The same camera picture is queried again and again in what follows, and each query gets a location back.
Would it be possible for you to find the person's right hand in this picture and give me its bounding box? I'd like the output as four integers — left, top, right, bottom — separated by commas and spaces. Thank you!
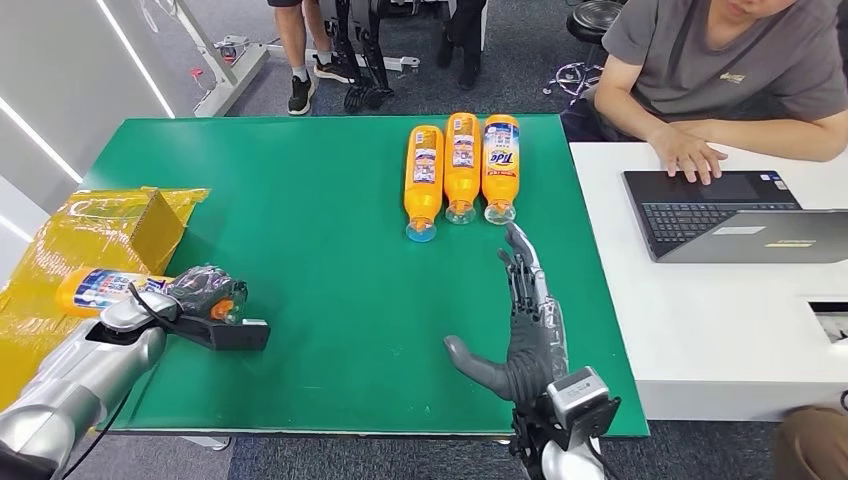
649, 125, 729, 187

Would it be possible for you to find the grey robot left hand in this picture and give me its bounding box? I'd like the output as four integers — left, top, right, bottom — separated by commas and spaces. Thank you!
165, 264, 250, 326

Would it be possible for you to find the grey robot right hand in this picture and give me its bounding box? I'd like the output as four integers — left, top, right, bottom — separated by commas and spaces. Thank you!
443, 221, 571, 407

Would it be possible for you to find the orange detergent bottle blue cap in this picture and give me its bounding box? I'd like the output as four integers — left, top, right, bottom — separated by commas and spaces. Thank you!
403, 125, 446, 244

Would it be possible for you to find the dark grey laptop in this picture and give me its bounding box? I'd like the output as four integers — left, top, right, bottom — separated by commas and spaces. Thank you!
622, 169, 848, 265

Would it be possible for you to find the person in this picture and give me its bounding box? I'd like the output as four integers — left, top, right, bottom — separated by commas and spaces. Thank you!
559, 0, 848, 187
435, 0, 488, 92
268, 0, 356, 117

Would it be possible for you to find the yellow taped cardboard box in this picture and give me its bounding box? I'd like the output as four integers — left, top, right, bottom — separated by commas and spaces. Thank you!
0, 186, 212, 412

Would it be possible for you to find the black stool chrome base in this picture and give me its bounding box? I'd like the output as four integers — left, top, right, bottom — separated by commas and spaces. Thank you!
543, 0, 627, 105

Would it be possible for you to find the brown rounded object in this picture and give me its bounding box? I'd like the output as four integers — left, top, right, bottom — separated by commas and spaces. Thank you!
773, 407, 848, 480

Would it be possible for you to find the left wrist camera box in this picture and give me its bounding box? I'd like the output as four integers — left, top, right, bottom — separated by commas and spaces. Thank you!
175, 311, 272, 352

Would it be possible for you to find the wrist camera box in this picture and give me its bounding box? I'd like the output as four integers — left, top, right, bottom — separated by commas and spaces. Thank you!
175, 311, 272, 352
546, 366, 622, 432

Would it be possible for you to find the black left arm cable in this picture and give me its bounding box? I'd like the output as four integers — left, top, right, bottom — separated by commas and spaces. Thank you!
62, 283, 166, 480

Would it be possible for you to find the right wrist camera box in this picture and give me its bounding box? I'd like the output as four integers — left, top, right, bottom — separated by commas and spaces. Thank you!
546, 366, 622, 432

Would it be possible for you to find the white metal stand frame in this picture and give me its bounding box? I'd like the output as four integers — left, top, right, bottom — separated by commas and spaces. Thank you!
140, 0, 422, 119

